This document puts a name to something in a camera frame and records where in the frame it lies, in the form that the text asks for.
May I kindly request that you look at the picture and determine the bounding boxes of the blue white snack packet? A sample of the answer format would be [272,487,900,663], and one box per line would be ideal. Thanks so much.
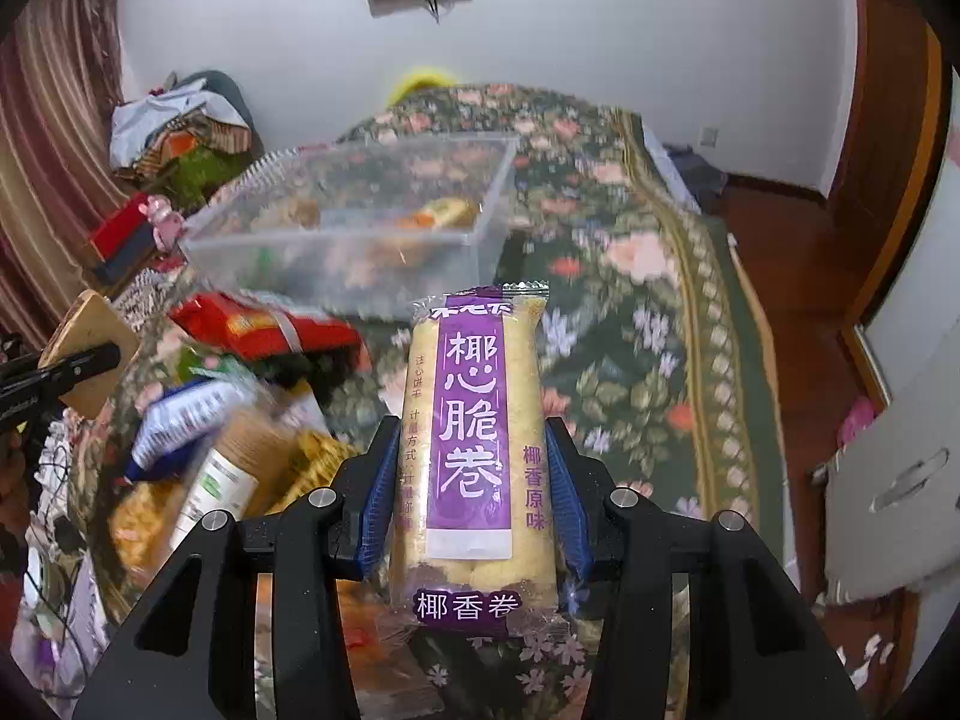
[124,379,256,483]

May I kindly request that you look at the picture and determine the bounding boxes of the brown cracker sleeve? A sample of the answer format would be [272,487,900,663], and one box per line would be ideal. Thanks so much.
[169,406,296,551]

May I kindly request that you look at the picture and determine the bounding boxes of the purple coconut roll packet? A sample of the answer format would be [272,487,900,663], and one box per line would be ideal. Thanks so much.
[389,283,560,635]

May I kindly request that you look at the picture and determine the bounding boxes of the orange cracker packet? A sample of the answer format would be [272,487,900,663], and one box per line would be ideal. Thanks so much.
[395,197,480,229]

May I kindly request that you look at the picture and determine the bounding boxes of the yellow white noodle snack bag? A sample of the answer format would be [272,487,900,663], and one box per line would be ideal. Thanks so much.
[267,429,358,515]

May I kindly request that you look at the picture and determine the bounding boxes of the green edged biscuit packet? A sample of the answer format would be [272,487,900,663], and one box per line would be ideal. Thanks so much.
[39,289,140,419]

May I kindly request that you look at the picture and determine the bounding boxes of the orange peanut brittle packet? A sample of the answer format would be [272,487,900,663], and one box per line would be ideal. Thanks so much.
[109,478,184,571]

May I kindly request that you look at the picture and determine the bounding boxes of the red box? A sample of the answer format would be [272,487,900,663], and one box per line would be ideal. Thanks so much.
[88,192,155,262]

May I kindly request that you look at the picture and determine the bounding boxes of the white suitcase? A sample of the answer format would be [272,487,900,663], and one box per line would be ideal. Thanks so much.
[807,327,958,605]

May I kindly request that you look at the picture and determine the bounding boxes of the pink plush toy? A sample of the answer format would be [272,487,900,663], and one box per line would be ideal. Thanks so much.
[139,195,184,254]

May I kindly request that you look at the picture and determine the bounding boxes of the red snack bag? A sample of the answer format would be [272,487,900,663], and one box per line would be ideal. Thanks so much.
[169,293,361,361]

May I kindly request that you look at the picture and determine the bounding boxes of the floral green bed quilt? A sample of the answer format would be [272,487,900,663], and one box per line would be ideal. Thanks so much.
[67,83,797,720]

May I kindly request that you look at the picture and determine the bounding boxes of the pile of clothes and bags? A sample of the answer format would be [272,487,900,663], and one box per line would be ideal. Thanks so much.
[109,70,262,213]

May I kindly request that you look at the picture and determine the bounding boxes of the striped red gold curtain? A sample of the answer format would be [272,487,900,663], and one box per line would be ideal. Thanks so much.
[2,0,127,348]

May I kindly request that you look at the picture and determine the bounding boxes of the clear plastic storage box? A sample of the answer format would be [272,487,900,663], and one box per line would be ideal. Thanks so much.
[181,132,519,320]

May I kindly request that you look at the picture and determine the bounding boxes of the grey backpack on floor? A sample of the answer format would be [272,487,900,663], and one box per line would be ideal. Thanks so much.
[665,145,729,215]

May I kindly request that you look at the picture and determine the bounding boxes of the yellow foam tube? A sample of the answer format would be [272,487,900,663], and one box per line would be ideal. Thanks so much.
[387,67,459,107]

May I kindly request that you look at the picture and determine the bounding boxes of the wooden door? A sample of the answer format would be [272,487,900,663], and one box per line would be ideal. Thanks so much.
[828,0,950,323]

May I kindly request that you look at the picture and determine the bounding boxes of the white wall socket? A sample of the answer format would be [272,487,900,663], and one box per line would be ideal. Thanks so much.
[700,127,719,148]

